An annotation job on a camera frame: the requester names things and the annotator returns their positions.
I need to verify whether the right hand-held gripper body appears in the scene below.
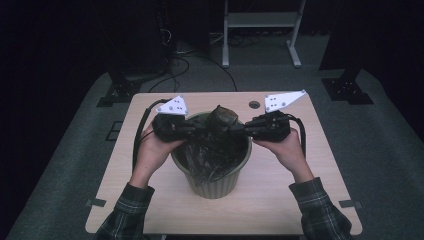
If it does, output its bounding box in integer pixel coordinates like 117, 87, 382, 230
244, 89, 307, 143

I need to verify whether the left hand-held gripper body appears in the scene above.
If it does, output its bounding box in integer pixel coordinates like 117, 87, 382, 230
152, 95, 196, 143

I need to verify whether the black plastic trash bag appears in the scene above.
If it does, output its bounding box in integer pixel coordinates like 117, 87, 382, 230
176, 104, 251, 188

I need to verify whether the green plastic trash bin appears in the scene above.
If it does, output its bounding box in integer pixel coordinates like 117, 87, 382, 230
170, 111, 253, 200

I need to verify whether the person's right hand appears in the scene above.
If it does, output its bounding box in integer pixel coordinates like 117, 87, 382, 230
253, 128, 313, 181

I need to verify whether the person's left hand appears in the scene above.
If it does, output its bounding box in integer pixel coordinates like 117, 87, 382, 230
132, 128, 186, 179

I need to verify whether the black stand base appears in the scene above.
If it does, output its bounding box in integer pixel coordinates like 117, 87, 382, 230
96, 71, 143, 108
321, 68, 374, 106

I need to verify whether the dark equipment cabinet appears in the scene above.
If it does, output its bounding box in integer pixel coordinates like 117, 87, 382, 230
108, 0, 173, 79

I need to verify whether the grey tape strip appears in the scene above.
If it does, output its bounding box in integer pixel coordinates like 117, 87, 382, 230
85, 198, 107, 208
339, 199, 364, 210

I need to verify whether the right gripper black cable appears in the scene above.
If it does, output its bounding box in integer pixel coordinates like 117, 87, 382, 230
286, 114, 308, 158

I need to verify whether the black floor cable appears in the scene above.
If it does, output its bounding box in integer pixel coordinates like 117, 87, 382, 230
186, 54, 238, 93
148, 56, 191, 93

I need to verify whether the tangled cable bundle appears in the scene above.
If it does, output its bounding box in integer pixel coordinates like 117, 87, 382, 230
229, 34, 263, 48

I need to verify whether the white metal stand frame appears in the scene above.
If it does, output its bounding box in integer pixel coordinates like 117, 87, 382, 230
221, 0, 307, 69

